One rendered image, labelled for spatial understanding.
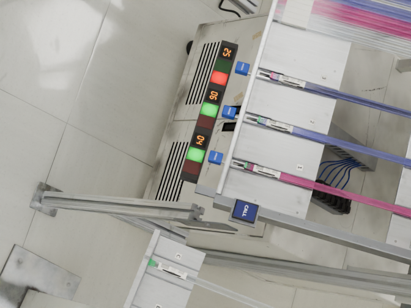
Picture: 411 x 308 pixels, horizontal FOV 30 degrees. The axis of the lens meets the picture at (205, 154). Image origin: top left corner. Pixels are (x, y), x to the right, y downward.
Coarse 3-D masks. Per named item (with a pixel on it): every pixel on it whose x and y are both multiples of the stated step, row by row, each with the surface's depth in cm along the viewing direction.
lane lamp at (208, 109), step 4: (204, 104) 174; (208, 104) 174; (212, 104) 174; (204, 108) 174; (208, 108) 174; (212, 108) 174; (216, 108) 174; (200, 112) 173; (204, 112) 173; (208, 112) 174; (212, 112) 174; (216, 112) 174; (212, 116) 173
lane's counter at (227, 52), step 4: (224, 48) 178; (228, 48) 178; (232, 48) 178; (220, 52) 177; (224, 52) 177; (228, 52) 177; (232, 52) 177; (220, 56) 177; (224, 56) 177; (228, 56) 177; (232, 56) 177
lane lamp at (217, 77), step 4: (216, 72) 176; (220, 72) 176; (212, 76) 176; (216, 76) 176; (220, 76) 176; (224, 76) 176; (212, 80) 176; (216, 80) 176; (220, 80) 176; (224, 80) 176; (224, 84) 175
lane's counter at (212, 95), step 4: (208, 92) 175; (212, 92) 175; (216, 92) 175; (220, 92) 175; (208, 96) 175; (212, 96) 175; (216, 96) 175; (220, 96) 175; (208, 100) 174; (212, 100) 174; (216, 100) 174
